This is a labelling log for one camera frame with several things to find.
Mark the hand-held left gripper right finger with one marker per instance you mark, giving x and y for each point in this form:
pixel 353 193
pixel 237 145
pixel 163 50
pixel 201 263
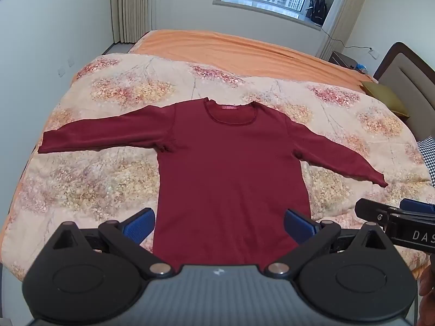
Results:
pixel 299 225

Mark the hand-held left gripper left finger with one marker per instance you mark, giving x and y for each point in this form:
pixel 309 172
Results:
pixel 139 225

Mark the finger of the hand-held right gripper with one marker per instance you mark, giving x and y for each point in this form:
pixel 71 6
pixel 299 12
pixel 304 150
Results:
pixel 370 210
pixel 418 206

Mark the dark red long-sleeve sweater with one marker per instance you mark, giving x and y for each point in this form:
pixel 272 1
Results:
pixel 231 163

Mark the person's right hand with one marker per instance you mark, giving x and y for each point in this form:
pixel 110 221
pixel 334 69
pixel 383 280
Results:
pixel 429 278

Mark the floral print quilt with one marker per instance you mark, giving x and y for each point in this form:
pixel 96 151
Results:
pixel 112 183

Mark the black white houndstooth cloth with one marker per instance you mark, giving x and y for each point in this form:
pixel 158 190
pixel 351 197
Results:
pixel 429 156

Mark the small blue item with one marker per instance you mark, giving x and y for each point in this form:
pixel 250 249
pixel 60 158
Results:
pixel 361 67

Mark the dark wooden nightstand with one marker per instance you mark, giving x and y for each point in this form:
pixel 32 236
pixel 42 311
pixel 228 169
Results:
pixel 343 59

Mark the orange bed sheet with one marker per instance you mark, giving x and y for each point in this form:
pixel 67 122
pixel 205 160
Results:
pixel 238 46

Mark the cream curtain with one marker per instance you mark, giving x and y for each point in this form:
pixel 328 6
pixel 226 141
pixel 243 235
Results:
pixel 346 17

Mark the black backpack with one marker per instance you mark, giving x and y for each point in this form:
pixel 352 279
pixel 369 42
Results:
pixel 317 10

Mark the beige pleated curtain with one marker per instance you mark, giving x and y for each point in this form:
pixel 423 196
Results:
pixel 132 6

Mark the padded headboard with wooden frame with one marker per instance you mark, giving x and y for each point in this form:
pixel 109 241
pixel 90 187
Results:
pixel 411 81

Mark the white wall socket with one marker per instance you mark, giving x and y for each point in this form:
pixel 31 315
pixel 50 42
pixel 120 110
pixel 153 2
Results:
pixel 373 53
pixel 71 61
pixel 62 72

